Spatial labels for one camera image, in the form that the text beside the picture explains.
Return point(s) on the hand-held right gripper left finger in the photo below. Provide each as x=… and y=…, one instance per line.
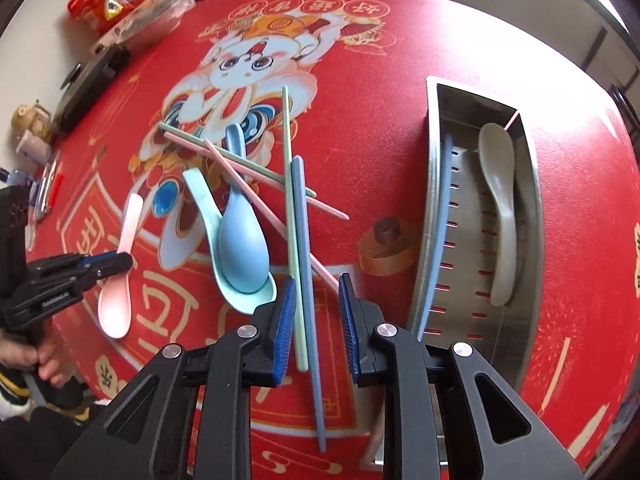
x=282, y=330

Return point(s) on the red printed tablecloth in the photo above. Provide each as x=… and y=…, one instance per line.
x=400, y=110

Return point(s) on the pink chopstick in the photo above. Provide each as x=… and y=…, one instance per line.
x=330, y=210
x=250, y=193
x=511, y=122

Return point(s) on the blue chopstick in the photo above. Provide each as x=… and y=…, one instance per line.
x=440, y=210
x=302, y=240

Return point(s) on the steel utensil tray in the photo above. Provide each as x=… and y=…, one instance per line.
x=465, y=195

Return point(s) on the brown teapot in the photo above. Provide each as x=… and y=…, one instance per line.
x=30, y=120

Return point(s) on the small pale pink jar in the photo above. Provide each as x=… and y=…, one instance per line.
x=30, y=147

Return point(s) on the dark wooden chair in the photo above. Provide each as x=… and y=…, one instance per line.
x=600, y=45

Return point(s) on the person's left hand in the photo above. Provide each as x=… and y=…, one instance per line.
x=52, y=362

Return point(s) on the blue spoon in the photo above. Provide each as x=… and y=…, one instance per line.
x=242, y=245

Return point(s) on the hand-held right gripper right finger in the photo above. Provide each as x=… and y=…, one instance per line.
x=350, y=330

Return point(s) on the beige spoon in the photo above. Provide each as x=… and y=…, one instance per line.
x=500, y=160

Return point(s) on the green chopstick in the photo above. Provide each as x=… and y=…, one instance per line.
x=272, y=176
x=287, y=160

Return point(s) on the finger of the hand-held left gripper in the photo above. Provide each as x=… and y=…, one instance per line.
x=117, y=262
x=60, y=261

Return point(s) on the pink spoon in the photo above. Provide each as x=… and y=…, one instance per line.
x=115, y=305

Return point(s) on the mint green spoon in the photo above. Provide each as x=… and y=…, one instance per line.
x=200, y=195

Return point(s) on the clear plastic container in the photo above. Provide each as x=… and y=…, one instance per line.
x=145, y=25

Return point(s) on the small water bottle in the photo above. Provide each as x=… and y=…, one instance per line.
x=17, y=176

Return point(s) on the bundle of pens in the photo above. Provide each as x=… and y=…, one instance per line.
x=45, y=190

